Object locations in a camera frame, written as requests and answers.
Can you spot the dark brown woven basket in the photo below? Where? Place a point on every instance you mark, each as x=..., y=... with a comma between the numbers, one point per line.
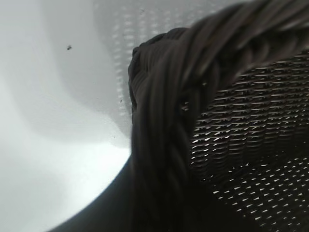
x=217, y=120

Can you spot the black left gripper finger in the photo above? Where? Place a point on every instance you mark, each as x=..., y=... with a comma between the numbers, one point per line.
x=108, y=207

